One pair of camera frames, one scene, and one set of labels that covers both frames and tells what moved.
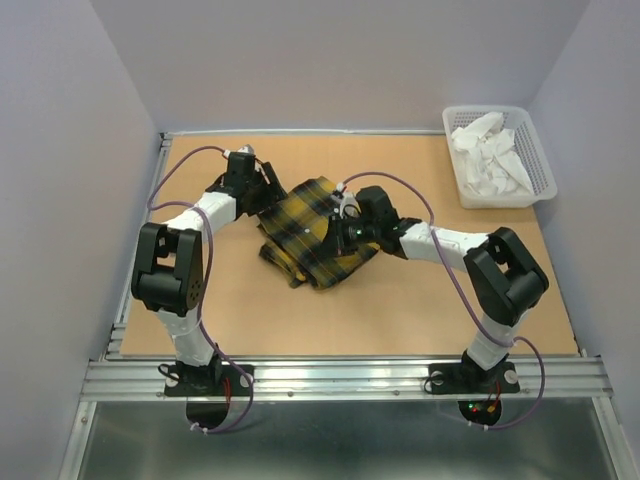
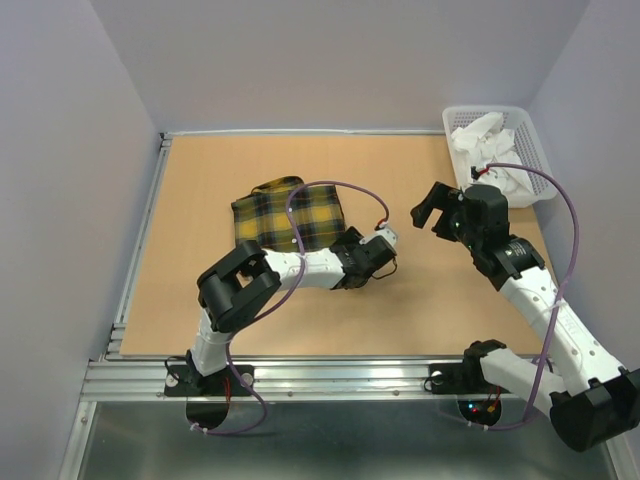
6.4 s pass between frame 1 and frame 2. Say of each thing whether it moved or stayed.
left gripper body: moved
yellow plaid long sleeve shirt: moved
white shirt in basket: stayed
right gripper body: moved
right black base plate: stayed
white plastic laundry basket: stayed
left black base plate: stayed
